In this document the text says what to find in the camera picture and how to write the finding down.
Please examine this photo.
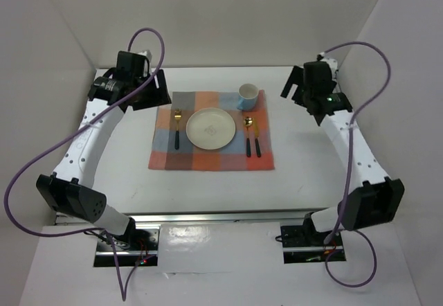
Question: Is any gold fork green handle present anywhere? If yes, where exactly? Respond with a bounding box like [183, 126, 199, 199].
[174, 109, 182, 150]

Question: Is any light blue mug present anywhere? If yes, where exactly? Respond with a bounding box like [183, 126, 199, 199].
[237, 84, 259, 111]

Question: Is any gold spoon green handle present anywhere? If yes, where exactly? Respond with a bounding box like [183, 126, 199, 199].
[244, 116, 253, 158]

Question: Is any gold knife green handle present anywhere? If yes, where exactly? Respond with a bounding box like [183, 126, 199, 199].
[253, 118, 262, 158]

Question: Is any checkered orange blue cloth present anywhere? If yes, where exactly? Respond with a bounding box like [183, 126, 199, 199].
[148, 90, 275, 172]

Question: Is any cream ceramic plate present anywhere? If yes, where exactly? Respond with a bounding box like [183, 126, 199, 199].
[186, 107, 236, 150]

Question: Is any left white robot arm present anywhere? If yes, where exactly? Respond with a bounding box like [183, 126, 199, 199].
[36, 51, 171, 250]

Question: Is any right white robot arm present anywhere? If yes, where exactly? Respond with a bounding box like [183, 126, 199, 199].
[280, 58, 405, 245]

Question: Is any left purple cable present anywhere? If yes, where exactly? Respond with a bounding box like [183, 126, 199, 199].
[3, 28, 165, 302]

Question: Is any purple cable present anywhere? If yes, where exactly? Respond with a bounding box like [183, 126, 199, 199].
[3, 28, 165, 302]
[316, 41, 392, 288]

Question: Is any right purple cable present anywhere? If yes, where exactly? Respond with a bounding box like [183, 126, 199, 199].
[316, 41, 392, 288]

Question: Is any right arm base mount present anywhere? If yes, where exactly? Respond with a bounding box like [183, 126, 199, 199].
[275, 225, 346, 264]

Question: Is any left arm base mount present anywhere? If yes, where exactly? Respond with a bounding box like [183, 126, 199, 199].
[85, 225, 160, 268]

